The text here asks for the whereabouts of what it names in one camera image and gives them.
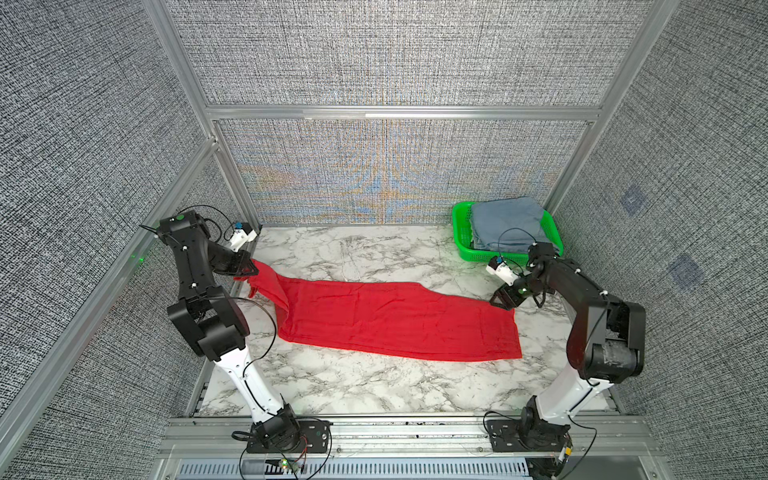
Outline green plastic basket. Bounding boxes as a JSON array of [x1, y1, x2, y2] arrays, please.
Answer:
[[451, 201, 565, 266]]

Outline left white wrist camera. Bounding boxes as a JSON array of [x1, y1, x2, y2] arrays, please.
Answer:
[[229, 222, 258, 252]]

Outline aluminium front rail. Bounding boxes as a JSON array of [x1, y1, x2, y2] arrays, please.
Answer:
[[155, 411, 661, 460]]

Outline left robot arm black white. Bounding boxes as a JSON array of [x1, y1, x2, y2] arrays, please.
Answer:
[[155, 210, 300, 452]]

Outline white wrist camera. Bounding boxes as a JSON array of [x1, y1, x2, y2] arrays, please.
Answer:
[[229, 222, 258, 252], [486, 256, 519, 286]]

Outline aluminium cage frame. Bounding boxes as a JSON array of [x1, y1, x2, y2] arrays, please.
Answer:
[[1, 1, 675, 466]]

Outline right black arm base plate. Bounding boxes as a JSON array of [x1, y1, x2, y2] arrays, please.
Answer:
[[484, 417, 573, 453]]

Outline white slotted cable duct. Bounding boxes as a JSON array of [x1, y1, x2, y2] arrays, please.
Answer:
[[175, 457, 532, 479]]

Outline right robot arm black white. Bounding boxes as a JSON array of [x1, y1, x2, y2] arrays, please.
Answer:
[[487, 242, 646, 450]]

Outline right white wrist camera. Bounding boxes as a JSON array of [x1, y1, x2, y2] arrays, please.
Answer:
[[486, 256, 519, 286]]

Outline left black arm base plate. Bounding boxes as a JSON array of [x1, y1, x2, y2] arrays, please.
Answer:
[[246, 418, 331, 454]]

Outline folded grey-blue cloth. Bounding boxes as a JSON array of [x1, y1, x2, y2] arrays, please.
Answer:
[[468, 196, 563, 254]]

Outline red long pants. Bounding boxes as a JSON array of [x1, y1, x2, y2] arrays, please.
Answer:
[[244, 262, 523, 363]]

